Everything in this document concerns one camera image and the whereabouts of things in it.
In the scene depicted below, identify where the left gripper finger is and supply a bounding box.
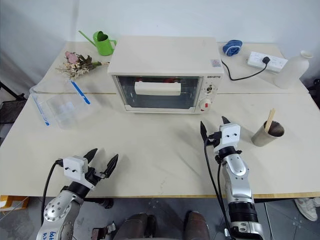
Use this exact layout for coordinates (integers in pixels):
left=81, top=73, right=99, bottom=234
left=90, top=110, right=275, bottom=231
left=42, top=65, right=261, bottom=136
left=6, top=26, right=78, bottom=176
left=103, top=153, right=120, bottom=179
left=83, top=147, right=99, bottom=168

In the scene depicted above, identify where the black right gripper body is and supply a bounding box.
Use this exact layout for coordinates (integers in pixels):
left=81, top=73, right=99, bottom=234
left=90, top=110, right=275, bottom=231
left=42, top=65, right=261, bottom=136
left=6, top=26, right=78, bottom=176
left=205, top=131, right=222, bottom=151

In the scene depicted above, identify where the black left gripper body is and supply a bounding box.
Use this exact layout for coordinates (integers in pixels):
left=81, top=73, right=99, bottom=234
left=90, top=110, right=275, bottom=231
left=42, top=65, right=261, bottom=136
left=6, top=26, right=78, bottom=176
left=83, top=164, right=106, bottom=189

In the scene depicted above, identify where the white red oven timer knob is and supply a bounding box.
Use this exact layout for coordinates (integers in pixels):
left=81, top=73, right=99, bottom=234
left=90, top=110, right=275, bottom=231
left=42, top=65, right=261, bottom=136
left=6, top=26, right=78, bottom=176
left=199, top=98, right=212, bottom=111

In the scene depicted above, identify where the clear plastic container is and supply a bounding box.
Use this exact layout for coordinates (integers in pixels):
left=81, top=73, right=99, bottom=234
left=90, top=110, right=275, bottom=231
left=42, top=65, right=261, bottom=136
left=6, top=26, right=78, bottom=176
left=46, top=93, right=91, bottom=130

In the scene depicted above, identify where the glass oven door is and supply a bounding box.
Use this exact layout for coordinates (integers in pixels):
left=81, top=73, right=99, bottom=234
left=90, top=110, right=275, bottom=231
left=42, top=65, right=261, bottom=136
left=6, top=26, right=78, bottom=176
left=112, top=74, right=204, bottom=113

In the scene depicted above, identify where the red object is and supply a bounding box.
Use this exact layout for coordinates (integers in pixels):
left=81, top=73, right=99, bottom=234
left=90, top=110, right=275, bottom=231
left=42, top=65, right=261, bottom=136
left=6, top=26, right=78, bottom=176
left=136, top=77, right=181, bottom=84

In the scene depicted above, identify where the white toaster oven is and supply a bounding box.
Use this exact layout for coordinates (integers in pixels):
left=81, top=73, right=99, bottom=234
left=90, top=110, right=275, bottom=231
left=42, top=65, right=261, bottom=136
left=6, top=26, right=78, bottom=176
left=107, top=36, right=223, bottom=115

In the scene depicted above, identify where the stainless steel cup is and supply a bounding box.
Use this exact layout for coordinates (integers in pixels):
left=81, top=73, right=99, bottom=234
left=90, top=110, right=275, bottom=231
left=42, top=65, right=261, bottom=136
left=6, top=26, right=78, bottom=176
left=251, top=120, right=285, bottom=147

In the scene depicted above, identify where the wooden chopsticks pair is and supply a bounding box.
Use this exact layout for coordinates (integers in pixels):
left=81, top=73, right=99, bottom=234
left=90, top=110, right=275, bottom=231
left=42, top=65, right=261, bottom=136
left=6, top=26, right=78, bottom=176
left=265, top=108, right=276, bottom=131

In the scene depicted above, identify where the dark rounded shape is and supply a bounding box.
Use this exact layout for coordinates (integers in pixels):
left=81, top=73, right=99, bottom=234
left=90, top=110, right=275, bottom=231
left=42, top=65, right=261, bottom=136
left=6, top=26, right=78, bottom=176
left=184, top=210, right=211, bottom=240
left=116, top=212, right=157, bottom=240

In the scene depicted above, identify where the white power strip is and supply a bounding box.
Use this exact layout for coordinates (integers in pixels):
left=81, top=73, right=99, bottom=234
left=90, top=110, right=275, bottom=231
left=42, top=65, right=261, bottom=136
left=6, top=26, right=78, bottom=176
left=246, top=51, right=288, bottom=74

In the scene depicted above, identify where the blue white rolled cloth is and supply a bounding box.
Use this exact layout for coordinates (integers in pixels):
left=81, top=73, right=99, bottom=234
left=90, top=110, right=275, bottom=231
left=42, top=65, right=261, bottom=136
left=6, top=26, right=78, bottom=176
left=222, top=39, right=244, bottom=57

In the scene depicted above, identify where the white plastic bottle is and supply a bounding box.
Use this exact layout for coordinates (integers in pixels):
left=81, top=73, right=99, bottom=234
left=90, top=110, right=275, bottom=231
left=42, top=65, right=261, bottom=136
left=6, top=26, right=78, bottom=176
left=274, top=50, right=314, bottom=90

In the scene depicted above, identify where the dried flower bouquet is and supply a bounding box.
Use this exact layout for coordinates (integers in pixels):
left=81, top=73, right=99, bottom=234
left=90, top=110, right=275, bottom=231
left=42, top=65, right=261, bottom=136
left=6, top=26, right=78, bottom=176
left=55, top=51, right=111, bottom=80

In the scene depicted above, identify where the black stand beside table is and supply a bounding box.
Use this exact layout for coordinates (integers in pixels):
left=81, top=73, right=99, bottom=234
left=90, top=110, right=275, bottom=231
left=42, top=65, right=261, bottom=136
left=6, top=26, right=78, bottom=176
left=0, top=79, right=29, bottom=126

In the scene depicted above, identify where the black equipment at table edge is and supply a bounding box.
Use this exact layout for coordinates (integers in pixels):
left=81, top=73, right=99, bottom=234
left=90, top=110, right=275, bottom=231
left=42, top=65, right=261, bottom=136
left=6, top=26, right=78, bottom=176
left=309, top=78, right=320, bottom=101

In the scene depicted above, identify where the green metal watering can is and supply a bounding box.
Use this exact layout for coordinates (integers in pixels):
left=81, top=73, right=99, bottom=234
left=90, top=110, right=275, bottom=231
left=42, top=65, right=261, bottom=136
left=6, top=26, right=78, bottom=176
left=78, top=30, right=118, bottom=57

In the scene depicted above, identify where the white sneaker of bystander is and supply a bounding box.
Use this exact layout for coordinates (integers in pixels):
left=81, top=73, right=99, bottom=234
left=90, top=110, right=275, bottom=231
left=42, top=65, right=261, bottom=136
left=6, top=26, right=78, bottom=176
left=294, top=197, right=320, bottom=222

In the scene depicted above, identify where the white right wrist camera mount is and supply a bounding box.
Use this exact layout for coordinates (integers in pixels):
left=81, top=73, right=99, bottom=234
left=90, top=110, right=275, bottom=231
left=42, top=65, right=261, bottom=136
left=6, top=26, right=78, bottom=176
left=218, top=123, right=242, bottom=151

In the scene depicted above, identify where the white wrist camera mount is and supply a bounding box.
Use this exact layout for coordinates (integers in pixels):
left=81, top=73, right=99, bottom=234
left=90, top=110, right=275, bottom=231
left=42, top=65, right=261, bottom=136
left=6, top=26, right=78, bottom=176
left=218, top=123, right=242, bottom=151
left=62, top=155, right=89, bottom=182

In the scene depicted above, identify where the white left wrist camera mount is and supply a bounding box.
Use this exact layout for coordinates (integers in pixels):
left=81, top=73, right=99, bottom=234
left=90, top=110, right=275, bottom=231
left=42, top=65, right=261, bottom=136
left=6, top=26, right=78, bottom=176
left=62, top=155, right=89, bottom=182

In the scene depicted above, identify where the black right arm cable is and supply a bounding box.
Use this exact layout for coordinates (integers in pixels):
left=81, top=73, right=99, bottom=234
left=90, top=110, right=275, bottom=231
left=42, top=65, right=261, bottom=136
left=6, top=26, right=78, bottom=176
left=203, top=142, right=232, bottom=240

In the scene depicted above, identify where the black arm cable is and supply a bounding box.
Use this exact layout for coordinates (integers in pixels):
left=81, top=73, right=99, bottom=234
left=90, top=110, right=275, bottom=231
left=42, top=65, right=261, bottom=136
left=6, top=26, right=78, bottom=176
left=40, top=158, right=65, bottom=223
left=203, top=142, right=232, bottom=240

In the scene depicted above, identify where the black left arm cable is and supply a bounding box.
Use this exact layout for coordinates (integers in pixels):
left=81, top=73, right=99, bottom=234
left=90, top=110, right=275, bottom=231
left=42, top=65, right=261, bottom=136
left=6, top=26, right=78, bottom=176
left=40, top=158, right=65, bottom=223

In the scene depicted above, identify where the white oven door handle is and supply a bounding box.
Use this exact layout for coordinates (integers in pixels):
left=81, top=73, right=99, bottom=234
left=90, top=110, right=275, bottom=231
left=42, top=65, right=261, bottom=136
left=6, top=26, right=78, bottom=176
left=134, top=81, right=182, bottom=96

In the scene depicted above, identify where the black power cable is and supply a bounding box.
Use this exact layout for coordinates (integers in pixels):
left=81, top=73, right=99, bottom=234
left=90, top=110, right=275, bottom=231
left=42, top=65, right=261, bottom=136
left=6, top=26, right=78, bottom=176
left=220, top=56, right=272, bottom=82

